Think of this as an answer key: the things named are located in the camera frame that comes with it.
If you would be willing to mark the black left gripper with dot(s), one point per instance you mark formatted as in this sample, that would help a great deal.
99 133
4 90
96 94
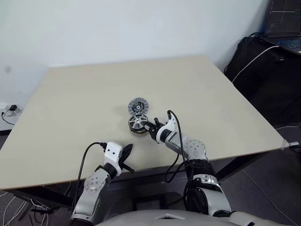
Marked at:
122 162

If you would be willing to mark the grey robot torso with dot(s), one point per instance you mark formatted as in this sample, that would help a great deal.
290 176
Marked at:
164 217

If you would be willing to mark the black laptop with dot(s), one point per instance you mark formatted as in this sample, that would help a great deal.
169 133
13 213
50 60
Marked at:
282 21

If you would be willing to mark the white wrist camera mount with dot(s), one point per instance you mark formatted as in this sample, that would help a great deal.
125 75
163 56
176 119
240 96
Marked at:
113 150
169 123

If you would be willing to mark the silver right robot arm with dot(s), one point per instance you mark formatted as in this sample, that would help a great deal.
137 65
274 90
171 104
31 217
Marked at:
195 150

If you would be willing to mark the large black bag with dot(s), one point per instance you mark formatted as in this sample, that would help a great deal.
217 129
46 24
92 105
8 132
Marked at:
263 77

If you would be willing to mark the black power adapter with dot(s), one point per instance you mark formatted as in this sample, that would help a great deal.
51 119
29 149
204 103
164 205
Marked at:
13 107

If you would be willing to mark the silver finned motor disc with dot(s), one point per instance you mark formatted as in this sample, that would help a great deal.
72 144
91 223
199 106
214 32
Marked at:
138 107

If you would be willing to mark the silver spoked rotor cap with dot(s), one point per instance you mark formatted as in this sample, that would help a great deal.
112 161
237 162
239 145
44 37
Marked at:
138 120

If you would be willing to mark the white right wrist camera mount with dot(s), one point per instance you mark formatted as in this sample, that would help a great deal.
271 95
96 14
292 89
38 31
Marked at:
169 123

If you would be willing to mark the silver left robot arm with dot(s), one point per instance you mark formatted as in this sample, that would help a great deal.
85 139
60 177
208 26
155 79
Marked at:
94 186

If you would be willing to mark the motor stator housing copper windings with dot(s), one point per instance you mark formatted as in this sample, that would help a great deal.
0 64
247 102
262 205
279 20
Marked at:
137 132

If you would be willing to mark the white wall power strip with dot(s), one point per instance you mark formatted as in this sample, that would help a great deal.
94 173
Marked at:
3 107

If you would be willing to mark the clear table edge clamp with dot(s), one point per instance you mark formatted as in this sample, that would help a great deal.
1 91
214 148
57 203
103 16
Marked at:
290 144

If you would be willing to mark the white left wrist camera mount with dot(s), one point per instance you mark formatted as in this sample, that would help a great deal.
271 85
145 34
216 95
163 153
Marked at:
113 150

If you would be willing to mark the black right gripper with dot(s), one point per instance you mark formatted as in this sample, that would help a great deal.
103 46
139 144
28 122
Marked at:
154 133

